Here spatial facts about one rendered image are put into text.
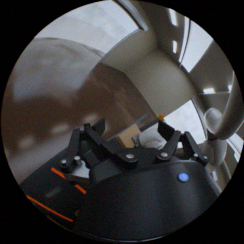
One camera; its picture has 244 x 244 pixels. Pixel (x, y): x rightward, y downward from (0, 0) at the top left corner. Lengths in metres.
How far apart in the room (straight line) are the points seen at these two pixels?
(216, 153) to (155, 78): 6.65
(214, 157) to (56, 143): 1.58
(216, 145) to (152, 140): 0.57
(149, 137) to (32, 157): 1.45
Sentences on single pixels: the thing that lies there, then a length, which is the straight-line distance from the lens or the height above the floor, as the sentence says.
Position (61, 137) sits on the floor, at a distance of 1.41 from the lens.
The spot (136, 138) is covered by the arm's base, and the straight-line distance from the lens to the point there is 0.88.
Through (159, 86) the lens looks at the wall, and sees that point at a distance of 6.71.
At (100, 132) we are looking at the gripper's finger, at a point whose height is 1.17.
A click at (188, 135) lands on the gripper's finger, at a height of 1.31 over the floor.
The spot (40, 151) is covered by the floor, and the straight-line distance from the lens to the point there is 1.34.
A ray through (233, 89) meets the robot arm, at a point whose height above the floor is 1.42.
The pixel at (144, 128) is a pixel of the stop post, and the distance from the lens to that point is 1.76.
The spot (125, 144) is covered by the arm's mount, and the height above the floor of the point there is 0.84.
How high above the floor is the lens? 1.30
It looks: 31 degrees down
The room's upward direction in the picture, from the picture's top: 55 degrees clockwise
